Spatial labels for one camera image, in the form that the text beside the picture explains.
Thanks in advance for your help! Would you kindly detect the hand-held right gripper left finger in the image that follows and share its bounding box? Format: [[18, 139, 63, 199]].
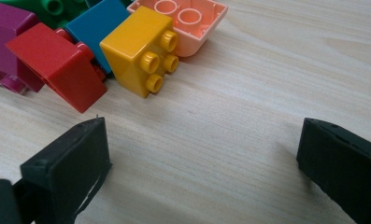
[[13, 116, 113, 224]]

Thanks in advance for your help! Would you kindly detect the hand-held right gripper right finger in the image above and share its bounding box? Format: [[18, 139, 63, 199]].
[[295, 117, 371, 224]]

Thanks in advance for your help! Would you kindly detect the red toy block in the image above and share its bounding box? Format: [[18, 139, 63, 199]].
[[5, 21, 108, 114]]

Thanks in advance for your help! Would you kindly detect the yellow toy block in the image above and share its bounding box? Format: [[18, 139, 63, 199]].
[[99, 5, 180, 99]]

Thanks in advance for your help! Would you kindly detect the blue toy block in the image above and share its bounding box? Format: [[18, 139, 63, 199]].
[[64, 0, 132, 76]]

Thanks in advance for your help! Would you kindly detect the purple toy block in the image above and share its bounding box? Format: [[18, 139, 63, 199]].
[[0, 0, 47, 95]]

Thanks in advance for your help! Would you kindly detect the green toy block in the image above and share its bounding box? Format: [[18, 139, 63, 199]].
[[0, 0, 93, 31]]

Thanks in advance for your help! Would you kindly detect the salmon pink toy block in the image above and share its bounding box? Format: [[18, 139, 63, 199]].
[[126, 0, 229, 58]]

